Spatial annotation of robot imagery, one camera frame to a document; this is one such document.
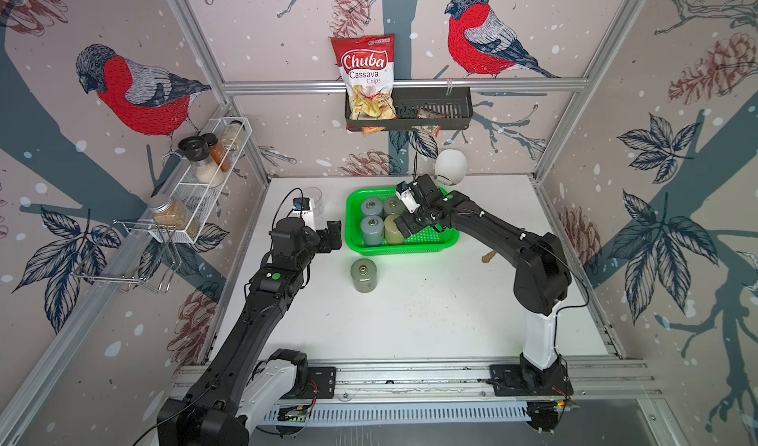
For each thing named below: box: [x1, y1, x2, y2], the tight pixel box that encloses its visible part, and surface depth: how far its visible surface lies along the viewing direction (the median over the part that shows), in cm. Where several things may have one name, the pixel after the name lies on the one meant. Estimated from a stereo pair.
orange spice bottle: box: [201, 132, 231, 173], surface depth 77 cm
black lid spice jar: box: [177, 135, 225, 189], surface depth 73 cm
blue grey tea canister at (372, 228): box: [360, 215, 384, 246], surface depth 97 cm
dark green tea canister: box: [350, 257, 379, 294], surface depth 87 cm
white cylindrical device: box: [434, 148, 467, 186], surface depth 109 cm
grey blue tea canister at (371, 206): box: [361, 197, 383, 217], surface depth 103 cm
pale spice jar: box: [222, 119, 246, 151], surface depth 87 cm
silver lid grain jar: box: [148, 193, 190, 230], surface depth 62 cm
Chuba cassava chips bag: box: [329, 33, 397, 136], surface depth 85 cm
